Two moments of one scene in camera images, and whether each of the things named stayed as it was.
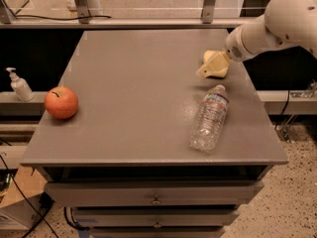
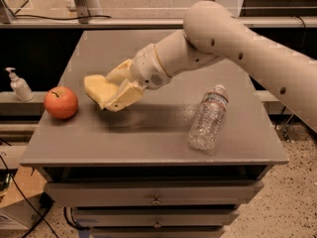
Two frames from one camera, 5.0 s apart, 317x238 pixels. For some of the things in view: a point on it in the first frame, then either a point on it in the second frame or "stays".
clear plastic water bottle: [211, 119] stays
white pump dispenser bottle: [20, 86] stays
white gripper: [235, 49] -> [148, 67]
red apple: [61, 102] stays
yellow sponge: [215, 64] -> [99, 89]
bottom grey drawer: [158, 232] stays
